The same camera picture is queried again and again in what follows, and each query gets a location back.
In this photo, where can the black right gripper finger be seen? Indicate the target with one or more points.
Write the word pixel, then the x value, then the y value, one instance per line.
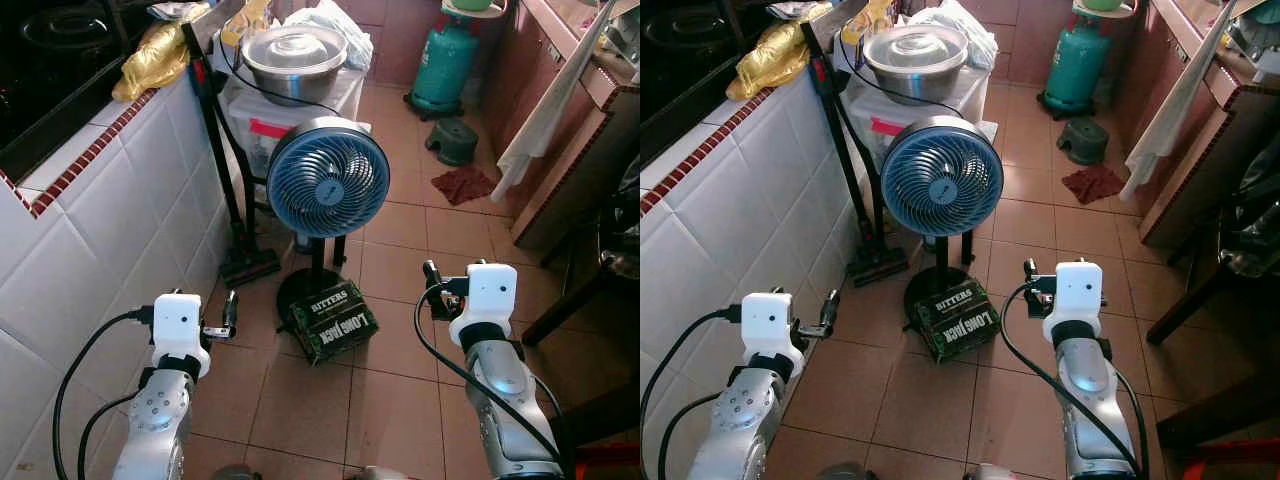
pixel 1031 272
pixel 431 274

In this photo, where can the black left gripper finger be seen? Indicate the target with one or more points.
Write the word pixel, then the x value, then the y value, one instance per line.
pixel 830 306
pixel 230 308

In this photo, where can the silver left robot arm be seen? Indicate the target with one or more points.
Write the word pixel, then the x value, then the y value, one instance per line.
pixel 155 420
pixel 740 425

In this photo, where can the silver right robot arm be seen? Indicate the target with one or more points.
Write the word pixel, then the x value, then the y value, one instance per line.
pixel 505 400
pixel 1092 400

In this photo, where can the green printed cardboard box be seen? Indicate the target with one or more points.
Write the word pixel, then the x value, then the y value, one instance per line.
pixel 335 325
pixel 960 322

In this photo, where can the red floor rag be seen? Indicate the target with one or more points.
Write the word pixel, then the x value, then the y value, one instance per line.
pixel 1093 185
pixel 463 185

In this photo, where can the blue standing fan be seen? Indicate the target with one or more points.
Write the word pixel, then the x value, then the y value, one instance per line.
pixel 942 176
pixel 328 178

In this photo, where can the small dark green stool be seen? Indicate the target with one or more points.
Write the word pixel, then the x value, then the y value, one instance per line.
pixel 1083 141
pixel 452 142

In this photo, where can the dark wooden table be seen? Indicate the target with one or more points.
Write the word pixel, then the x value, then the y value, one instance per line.
pixel 1215 280
pixel 590 290

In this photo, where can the black red stick vacuum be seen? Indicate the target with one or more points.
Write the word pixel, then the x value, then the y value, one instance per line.
pixel 850 160
pixel 222 160

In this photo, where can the brown kitchen cabinet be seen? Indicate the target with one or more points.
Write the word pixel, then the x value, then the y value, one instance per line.
pixel 575 170
pixel 1205 170

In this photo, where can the white plastic storage container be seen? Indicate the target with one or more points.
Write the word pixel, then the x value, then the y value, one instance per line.
pixel 250 125
pixel 870 125

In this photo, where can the white hanging cloth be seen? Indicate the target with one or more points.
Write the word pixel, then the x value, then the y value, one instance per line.
pixel 1175 115
pixel 545 120

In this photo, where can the green gas cylinder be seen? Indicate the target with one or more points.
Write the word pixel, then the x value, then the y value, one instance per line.
pixel 445 65
pixel 1075 65

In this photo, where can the red plastic object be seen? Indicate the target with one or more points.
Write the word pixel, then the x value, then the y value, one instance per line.
pixel 1225 460
pixel 610 462

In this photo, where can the steel pot with lid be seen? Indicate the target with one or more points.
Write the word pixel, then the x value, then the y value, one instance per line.
pixel 917 62
pixel 295 62

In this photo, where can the yellow plastic bag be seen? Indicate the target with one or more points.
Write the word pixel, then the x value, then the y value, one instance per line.
pixel 770 58
pixel 155 60

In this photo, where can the white plastic bag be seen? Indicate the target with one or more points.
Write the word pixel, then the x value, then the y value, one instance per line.
pixel 335 25
pixel 965 25

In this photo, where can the green plastic basin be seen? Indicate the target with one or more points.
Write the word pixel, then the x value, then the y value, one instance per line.
pixel 1102 5
pixel 470 5

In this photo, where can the black gas stove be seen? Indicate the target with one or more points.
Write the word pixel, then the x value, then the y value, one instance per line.
pixel 55 60
pixel 690 55

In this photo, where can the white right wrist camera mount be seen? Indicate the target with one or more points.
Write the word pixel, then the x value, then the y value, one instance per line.
pixel 1075 292
pixel 490 295

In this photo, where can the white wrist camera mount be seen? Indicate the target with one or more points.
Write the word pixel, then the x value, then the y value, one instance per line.
pixel 178 325
pixel 490 295
pixel 768 325
pixel 1075 292

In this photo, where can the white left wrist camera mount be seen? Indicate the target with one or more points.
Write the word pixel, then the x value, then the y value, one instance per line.
pixel 178 325
pixel 768 325

